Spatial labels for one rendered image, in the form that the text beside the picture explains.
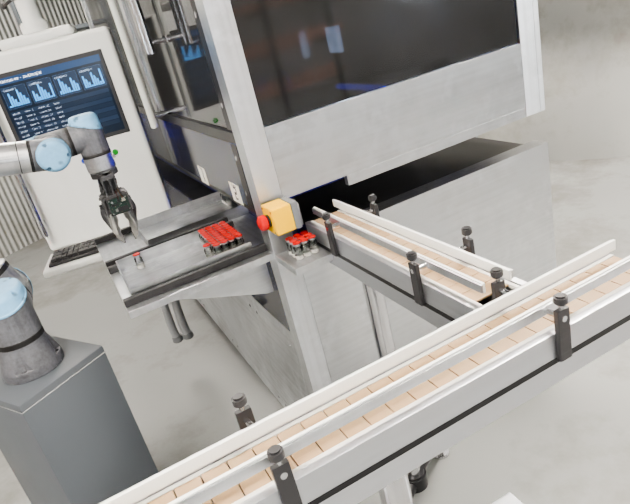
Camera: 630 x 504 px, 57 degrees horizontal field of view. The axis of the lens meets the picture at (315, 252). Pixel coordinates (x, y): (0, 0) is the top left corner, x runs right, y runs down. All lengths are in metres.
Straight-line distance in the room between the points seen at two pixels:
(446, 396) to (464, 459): 1.24
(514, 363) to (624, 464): 1.20
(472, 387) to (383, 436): 0.15
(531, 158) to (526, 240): 0.28
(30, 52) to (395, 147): 1.37
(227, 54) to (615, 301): 0.98
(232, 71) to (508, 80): 0.87
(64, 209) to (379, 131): 1.35
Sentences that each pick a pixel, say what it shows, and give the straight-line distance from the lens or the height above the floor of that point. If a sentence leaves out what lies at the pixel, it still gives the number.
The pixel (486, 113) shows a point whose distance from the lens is 1.88.
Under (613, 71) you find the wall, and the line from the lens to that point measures 4.44.
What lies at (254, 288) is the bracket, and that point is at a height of 0.76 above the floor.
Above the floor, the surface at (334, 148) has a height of 1.10.
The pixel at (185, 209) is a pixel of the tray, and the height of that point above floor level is 0.89.
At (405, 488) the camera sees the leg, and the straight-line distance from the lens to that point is 0.97.
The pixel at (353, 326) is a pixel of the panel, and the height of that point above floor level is 0.56.
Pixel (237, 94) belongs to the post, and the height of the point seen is 1.31.
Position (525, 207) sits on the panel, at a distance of 2.06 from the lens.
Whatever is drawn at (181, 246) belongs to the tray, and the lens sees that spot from 1.83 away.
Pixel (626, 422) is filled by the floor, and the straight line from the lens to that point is 2.23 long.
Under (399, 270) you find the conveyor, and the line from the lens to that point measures 1.21.
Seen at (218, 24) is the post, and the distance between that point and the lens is 1.46.
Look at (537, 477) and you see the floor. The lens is 2.04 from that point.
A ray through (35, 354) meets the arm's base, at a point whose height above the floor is 0.85.
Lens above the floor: 1.48
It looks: 23 degrees down
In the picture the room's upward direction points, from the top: 14 degrees counter-clockwise
